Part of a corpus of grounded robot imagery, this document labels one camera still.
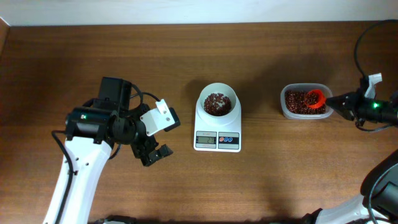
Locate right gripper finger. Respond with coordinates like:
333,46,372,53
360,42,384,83
326,102,354,121
326,93,350,105

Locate orange measuring scoop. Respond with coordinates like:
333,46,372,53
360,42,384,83
304,90,326,109

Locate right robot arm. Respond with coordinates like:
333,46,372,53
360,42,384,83
300,121,397,220

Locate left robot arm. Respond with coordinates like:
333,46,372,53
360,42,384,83
44,77,180,223

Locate white digital kitchen scale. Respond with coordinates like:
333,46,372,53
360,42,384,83
193,93,242,152

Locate clear plastic container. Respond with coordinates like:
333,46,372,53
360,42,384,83
280,83,333,120

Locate red beans in bowl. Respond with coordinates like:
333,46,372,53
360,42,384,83
204,93,232,116

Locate white round bowl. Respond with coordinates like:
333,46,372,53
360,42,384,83
197,83,241,118

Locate left black cable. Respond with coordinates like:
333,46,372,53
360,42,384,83
51,130,75,224

